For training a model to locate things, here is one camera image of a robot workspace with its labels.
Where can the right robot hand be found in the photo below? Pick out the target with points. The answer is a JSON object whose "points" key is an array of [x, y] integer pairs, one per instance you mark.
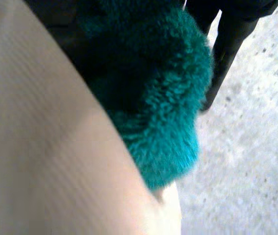
{"points": [[229, 36]]}

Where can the teal towel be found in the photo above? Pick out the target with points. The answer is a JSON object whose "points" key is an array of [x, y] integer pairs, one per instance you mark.
{"points": [[163, 102]]}

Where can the beige shorts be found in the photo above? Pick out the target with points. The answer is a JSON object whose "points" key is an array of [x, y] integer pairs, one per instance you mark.
{"points": [[43, 147]]}

